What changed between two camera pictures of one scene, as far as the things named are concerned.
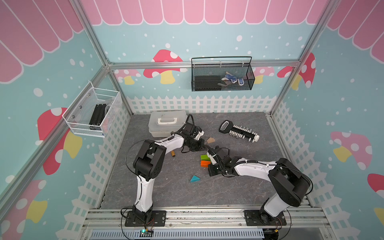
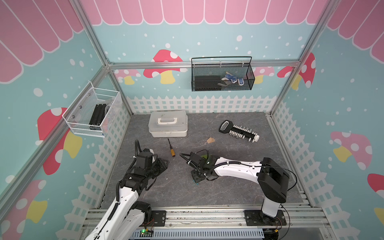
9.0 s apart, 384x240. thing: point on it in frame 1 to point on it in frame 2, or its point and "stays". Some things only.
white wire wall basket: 91,112 stays
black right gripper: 210,171 to 192,173
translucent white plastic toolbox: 162,124 stays
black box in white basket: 95,123 stays
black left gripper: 200,144 to 162,166
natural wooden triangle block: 211,140 stays
